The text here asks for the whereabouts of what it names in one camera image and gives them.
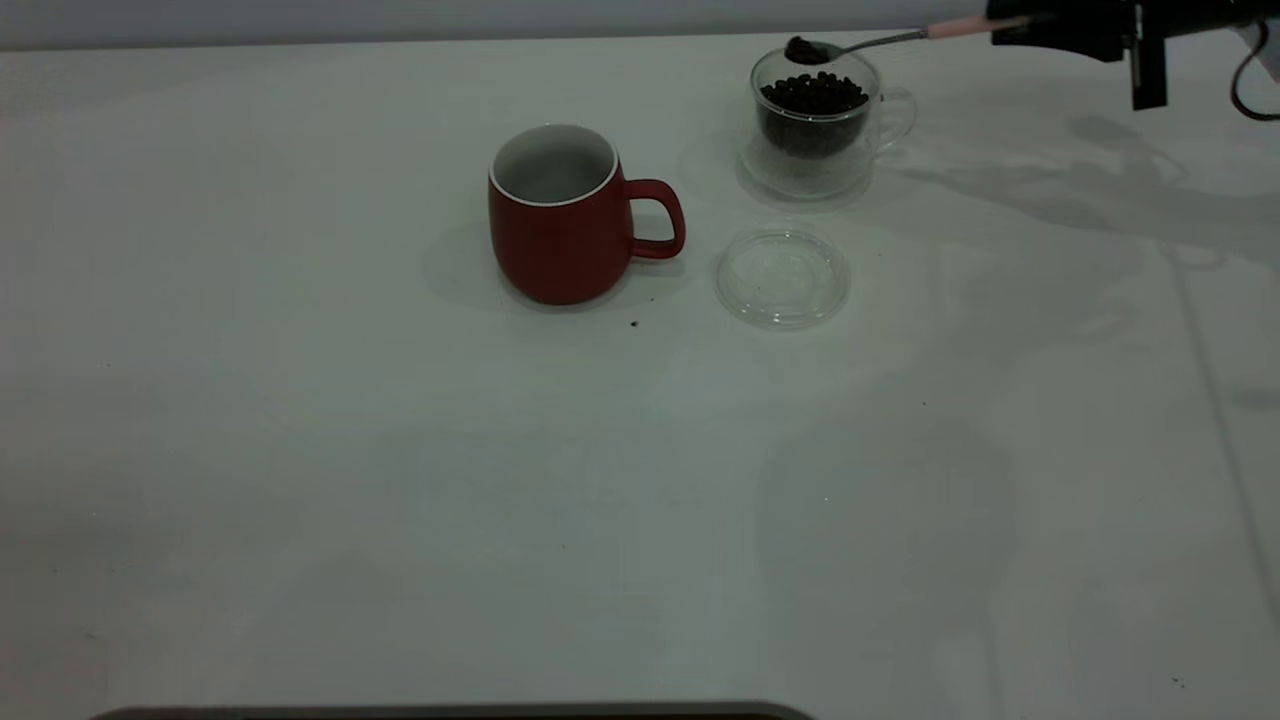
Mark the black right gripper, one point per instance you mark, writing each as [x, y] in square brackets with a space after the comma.
[1150, 50]

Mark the clear round glass dish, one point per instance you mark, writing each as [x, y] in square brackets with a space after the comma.
[785, 300]

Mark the red ceramic mug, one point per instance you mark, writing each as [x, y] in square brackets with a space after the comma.
[555, 250]

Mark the dark coffee beans pile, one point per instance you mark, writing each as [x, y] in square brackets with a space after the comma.
[810, 105]

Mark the clear double-walled glass cup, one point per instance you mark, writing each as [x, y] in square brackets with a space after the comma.
[800, 165]

